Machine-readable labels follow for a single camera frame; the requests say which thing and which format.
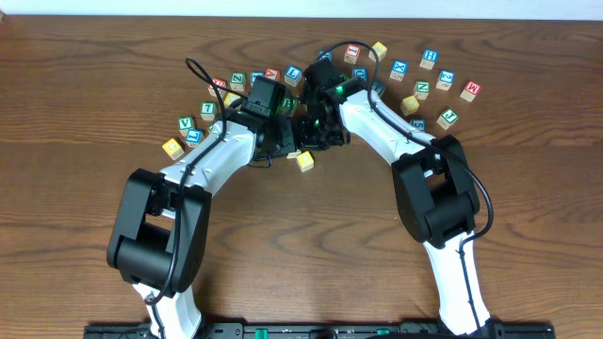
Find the yellow O block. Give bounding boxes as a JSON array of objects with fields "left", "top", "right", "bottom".
[{"left": 296, "top": 151, "right": 315, "bottom": 172}]

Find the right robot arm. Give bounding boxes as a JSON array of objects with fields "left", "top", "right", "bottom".
[{"left": 298, "top": 58, "right": 490, "bottom": 335}]

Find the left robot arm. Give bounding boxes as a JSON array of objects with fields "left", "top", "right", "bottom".
[{"left": 106, "top": 76, "right": 290, "bottom": 338}]

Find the green B block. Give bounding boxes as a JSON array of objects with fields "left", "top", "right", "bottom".
[{"left": 281, "top": 97, "right": 298, "bottom": 116}]

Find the blue l block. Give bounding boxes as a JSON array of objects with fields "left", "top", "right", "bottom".
[
  {"left": 284, "top": 66, "right": 302, "bottom": 88},
  {"left": 185, "top": 129, "right": 204, "bottom": 148}
]

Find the yellow block upper left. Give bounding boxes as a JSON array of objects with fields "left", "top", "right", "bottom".
[{"left": 223, "top": 92, "right": 241, "bottom": 107}]

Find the blue D block middle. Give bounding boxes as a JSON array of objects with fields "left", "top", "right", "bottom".
[{"left": 352, "top": 68, "right": 368, "bottom": 80}]

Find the blue d block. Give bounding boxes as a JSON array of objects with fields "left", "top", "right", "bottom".
[
  {"left": 352, "top": 68, "right": 368, "bottom": 80},
  {"left": 318, "top": 50, "right": 333, "bottom": 60}
]

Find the red A block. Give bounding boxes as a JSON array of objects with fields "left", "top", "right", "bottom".
[{"left": 265, "top": 68, "right": 281, "bottom": 81}]

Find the blue P block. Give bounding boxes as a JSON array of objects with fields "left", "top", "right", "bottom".
[{"left": 250, "top": 72, "right": 265, "bottom": 86}]

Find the green Z block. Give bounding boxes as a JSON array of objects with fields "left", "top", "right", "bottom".
[{"left": 229, "top": 72, "right": 246, "bottom": 92}]

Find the blue T block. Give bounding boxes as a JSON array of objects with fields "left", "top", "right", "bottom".
[{"left": 371, "top": 81, "right": 385, "bottom": 97}]

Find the blue D block top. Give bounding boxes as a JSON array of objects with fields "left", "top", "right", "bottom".
[{"left": 318, "top": 50, "right": 333, "bottom": 60}]

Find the green 7 block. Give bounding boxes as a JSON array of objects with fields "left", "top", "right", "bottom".
[{"left": 200, "top": 102, "right": 217, "bottom": 121}]

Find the red I block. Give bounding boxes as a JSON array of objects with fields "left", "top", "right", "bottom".
[{"left": 344, "top": 43, "right": 361, "bottom": 65}]

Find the blue L block lower left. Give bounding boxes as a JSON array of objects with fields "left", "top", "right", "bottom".
[{"left": 185, "top": 129, "right": 204, "bottom": 148}]

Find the red U block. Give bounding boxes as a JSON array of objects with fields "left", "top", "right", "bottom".
[{"left": 208, "top": 77, "right": 227, "bottom": 98}]

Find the green V block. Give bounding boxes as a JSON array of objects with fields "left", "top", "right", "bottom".
[{"left": 177, "top": 117, "right": 195, "bottom": 137}]

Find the yellow block right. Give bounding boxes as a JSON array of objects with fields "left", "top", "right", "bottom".
[{"left": 400, "top": 95, "right": 420, "bottom": 116}]

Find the yellow block top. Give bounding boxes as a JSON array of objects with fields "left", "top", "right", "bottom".
[{"left": 368, "top": 41, "right": 387, "bottom": 62}]

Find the blue X block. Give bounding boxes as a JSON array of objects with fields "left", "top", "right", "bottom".
[{"left": 389, "top": 60, "right": 408, "bottom": 82}]

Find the blue 5 block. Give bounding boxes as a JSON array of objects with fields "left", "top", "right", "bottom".
[{"left": 410, "top": 119, "right": 427, "bottom": 132}]

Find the yellow block far left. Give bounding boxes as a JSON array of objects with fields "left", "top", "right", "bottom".
[{"left": 162, "top": 138, "right": 185, "bottom": 160}]

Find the green N block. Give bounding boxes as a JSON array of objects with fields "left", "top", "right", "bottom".
[{"left": 414, "top": 80, "right": 430, "bottom": 101}]

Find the green J block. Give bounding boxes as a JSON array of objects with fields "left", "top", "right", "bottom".
[{"left": 436, "top": 108, "right": 459, "bottom": 130}]

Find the blue H block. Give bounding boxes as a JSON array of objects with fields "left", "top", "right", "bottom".
[{"left": 419, "top": 49, "right": 439, "bottom": 70}]

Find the blue 2 block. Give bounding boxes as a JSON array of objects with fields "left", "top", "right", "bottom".
[{"left": 435, "top": 70, "right": 455, "bottom": 90}]

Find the red M block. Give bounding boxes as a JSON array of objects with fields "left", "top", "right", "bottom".
[{"left": 460, "top": 81, "right": 481, "bottom": 103}]

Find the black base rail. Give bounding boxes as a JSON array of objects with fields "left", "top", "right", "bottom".
[{"left": 83, "top": 322, "right": 556, "bottom": 339}]

